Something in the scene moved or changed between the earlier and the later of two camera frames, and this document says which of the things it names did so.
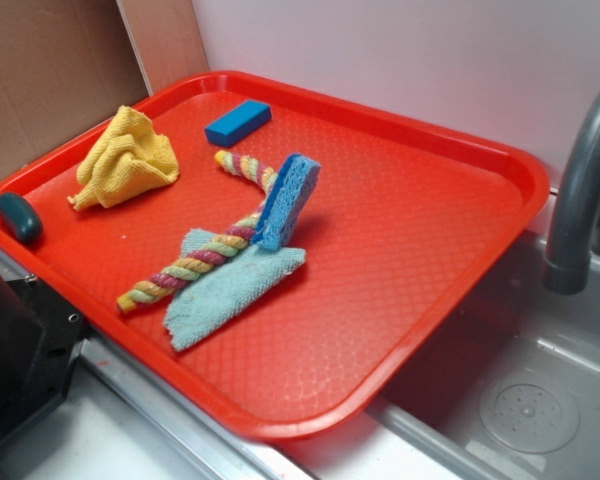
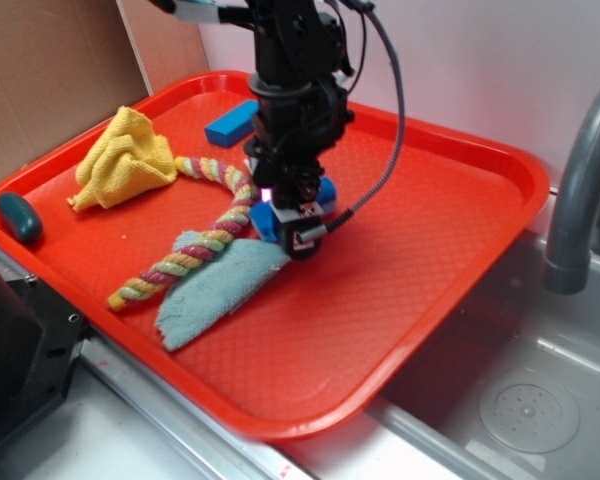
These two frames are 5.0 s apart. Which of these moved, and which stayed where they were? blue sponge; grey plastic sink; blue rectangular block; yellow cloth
Moved: blue sponge
Stayed: blue rectangular block; yellow cloth; grey plastic sink
